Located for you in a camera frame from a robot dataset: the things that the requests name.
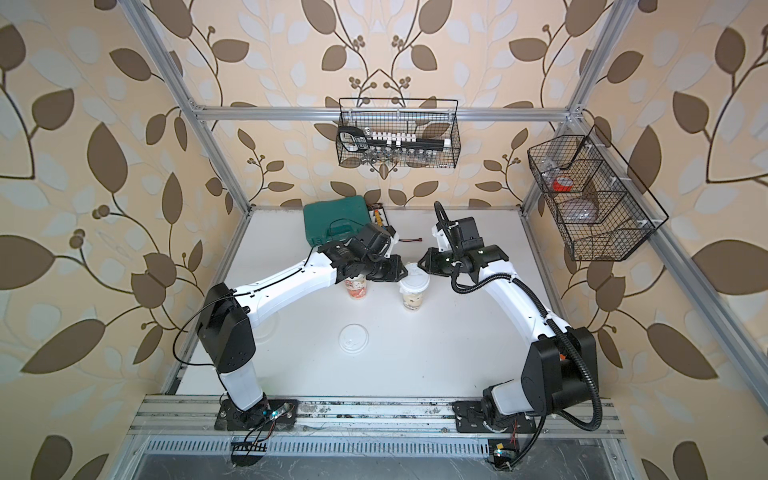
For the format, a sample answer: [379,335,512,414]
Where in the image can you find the paper milk tea cup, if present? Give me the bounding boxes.
[344,274,367,299]
[400,287,426,311]

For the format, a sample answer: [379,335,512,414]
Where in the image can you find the green plastic tool case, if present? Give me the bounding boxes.
[302,196,370,247]

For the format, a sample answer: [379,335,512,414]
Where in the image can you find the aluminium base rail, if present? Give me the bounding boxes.
[128,395,625,460]

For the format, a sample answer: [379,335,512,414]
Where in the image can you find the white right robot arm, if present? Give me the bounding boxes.
[418,201,603,431]

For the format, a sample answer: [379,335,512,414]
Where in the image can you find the black handled scissors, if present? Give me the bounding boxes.
[336,126,370,153]

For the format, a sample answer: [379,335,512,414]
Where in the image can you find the black wire basket back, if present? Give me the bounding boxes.
[335,96,462,170]

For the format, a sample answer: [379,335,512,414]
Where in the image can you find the black wire basket right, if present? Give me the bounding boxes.
[527,126,669,262]

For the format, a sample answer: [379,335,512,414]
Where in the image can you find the white plastic cup lid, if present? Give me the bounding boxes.
[399,262,430,295]

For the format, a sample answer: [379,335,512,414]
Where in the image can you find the red object in basket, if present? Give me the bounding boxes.
[551,175,574,193]

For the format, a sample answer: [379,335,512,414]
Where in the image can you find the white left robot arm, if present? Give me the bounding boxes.
[191,223,408,422]

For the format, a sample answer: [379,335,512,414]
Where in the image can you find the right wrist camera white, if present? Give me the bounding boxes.
[434,230,454,252]

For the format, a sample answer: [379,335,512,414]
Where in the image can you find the clear plastic lid left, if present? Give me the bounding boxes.
[338,324,369,355]

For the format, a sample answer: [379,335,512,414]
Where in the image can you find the black wire basket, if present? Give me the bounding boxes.
[527,126,669,262]
[335,96,462,170]

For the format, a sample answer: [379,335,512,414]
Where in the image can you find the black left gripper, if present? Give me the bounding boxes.
[361,255,411,282]

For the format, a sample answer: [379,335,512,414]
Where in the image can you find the black screwdriver bit box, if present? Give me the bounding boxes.
[368,203,390,227]

